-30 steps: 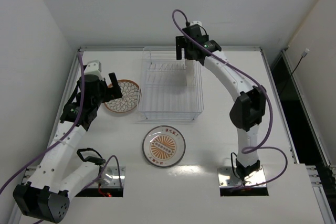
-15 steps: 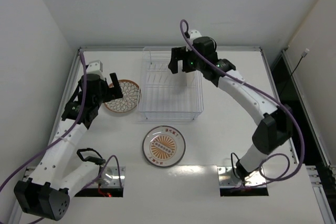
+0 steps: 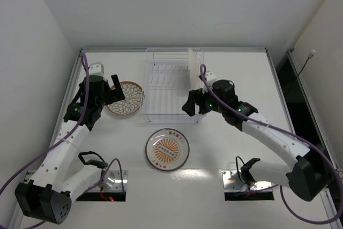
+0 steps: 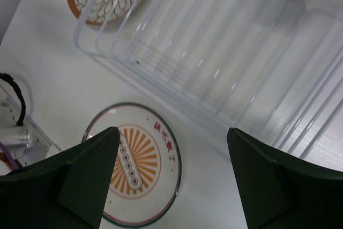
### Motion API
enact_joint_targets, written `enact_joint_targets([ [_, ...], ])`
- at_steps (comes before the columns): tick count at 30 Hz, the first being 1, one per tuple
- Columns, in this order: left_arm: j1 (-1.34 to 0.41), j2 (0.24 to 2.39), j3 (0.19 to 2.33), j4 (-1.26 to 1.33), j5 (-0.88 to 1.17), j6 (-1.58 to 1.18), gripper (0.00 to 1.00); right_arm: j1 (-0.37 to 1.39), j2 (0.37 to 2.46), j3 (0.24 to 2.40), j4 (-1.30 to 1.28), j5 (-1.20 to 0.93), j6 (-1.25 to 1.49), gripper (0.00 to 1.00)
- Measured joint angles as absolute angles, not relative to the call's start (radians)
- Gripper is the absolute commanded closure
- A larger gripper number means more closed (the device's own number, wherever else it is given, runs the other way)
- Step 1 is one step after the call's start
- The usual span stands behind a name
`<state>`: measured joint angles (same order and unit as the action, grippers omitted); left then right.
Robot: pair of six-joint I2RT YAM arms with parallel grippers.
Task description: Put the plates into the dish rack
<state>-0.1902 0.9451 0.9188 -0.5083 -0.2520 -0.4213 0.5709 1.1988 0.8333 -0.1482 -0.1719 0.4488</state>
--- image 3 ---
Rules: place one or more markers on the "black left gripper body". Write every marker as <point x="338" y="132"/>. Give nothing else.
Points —
<point x="107" y="93"/>

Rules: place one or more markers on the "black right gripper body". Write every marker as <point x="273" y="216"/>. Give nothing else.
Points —
<point x="198" y="100"/>

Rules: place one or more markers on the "orange rimmed flower plate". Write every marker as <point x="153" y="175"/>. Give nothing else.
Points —
<point x="195" y="60"/>

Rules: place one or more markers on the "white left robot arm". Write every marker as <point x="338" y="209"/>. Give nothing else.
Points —
<point x="64" y="175"/>

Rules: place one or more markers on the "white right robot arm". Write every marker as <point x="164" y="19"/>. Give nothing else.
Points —
<point x="304" y="170"/>

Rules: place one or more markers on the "green rimmed sunburst plate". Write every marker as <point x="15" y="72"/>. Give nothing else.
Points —
<point x="167" y="150"/>

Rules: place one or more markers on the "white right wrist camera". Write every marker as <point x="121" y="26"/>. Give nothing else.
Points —
<point x="210" y="77"/>

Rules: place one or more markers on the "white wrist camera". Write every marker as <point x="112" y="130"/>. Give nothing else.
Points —
<point x="96" y="69"/>
<point x="210" y="77"/>

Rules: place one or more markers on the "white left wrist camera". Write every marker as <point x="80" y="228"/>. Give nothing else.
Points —
<point x="96" y="69"/>

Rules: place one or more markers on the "white wire dish rack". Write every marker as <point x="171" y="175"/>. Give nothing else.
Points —
<point x="166" y="86"/>

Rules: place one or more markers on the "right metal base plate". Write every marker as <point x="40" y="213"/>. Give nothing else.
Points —
<point x="232" y="184"/>

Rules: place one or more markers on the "metal base plate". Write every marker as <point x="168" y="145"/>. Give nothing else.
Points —
<point x="232" y="184"/>
<point x="112" y="183"/>

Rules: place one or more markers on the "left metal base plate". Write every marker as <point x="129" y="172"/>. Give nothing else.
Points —
<point x="112" y="183"/>

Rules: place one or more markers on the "black wall cable white plug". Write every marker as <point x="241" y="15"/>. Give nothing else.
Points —
<point x="309" y="57"/>

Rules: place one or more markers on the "aluminium table frame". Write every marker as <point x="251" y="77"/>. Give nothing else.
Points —
<point x="192" y="197"/>

